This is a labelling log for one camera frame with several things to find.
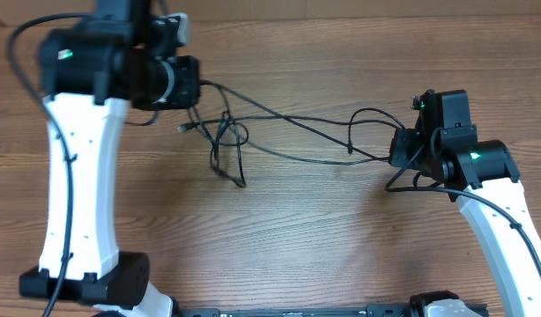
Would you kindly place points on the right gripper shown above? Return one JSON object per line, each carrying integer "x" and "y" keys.
{"x": 400, "y": 158}

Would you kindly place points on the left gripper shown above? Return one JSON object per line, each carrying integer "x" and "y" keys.
{"x": 188, "y": 92}

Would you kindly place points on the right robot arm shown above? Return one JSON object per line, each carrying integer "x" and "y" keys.
{"x": 483, "y": 180}

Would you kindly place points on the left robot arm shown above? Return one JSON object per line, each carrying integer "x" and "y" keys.
{"x": 118, "y": 57}

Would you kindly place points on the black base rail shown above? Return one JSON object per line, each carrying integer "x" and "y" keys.
{"x": 371, "y": 310}

